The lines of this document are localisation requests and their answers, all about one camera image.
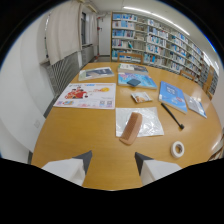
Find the clear plastic bag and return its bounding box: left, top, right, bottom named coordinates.
left=115, top=106, right=165, bottom=138

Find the white tape roll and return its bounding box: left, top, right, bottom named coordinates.
left=170, top=140, right=185, bottom=159

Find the green-white book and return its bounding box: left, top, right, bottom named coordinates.
left=117, top=62, right=150, bottom=75

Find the thin blue-grey booklet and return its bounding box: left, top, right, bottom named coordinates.
left=183, top=92, right=208, bottom=119

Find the grey magazine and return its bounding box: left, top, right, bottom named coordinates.
left=78, top=66, right=116, bottom=82

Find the wall radiator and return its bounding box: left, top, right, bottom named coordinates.
left=42, top=50, right=83, bottom=98

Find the library bookshelf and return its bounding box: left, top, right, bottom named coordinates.
left=110, top=11, right=219, bottom=95

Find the colourful advertising poster sheet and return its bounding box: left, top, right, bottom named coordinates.
left=53, top=82, right=117, bottom=110

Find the wooden chair with curved back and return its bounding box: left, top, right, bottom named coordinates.
left=179, top=69, right=198, bottom=83

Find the light blue picture book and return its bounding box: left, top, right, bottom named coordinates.
left=117, top=71, right=158, bottom=90

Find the white curtain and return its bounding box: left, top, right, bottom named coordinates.
left=45, top=2, right=83, bottom=66

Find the ceiling light strip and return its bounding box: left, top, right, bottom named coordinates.
left=122, top=5, right=191, bottom=37

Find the blue thick book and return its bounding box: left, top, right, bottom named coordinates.
left=158, top=80, right=188, bottom=115

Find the black toothbrush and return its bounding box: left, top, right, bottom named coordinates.
left=160, top=102, right=185, bottom=130

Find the small snack packet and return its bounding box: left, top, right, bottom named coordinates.
left=130, top=91, right=154, bottom=104

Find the wooden comb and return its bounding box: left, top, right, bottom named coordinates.
left=119, top=111, right=144, bottom=146

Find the dark blue small pouch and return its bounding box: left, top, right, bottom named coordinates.
left=126, top=78, right=142, bottom=88

